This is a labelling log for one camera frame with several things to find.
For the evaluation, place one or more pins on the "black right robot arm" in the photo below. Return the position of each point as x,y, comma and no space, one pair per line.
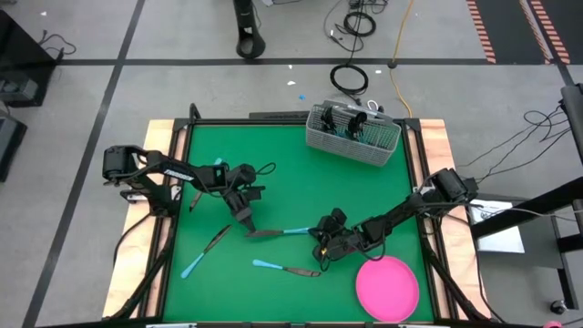
401,210

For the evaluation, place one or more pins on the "black metal beam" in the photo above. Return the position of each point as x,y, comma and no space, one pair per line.
524,213

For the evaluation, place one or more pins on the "black cabinet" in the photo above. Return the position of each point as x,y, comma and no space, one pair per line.
23,50

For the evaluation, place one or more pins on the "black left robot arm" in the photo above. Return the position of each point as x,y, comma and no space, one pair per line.
177,175

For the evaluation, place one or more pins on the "grey equipment box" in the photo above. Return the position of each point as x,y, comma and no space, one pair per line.
18,89

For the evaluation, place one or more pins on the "black aluminium table frame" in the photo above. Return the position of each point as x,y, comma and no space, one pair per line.
228,121

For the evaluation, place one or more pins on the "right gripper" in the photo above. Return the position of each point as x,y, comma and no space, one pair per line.
341,237

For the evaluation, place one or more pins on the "pink round plate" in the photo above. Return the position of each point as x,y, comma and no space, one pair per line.
387,289

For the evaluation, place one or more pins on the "black case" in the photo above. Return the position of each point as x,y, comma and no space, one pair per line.
9,146

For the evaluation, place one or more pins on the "black equipment post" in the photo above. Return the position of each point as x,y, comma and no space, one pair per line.
575,118

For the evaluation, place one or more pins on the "pink object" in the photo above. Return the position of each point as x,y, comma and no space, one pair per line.
553,325

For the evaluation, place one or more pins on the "black caster wheel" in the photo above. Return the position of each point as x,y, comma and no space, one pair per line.
558,308

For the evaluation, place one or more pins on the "black pedestal stand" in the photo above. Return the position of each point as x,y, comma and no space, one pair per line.
249,45

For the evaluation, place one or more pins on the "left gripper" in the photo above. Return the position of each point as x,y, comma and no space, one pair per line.
246,196

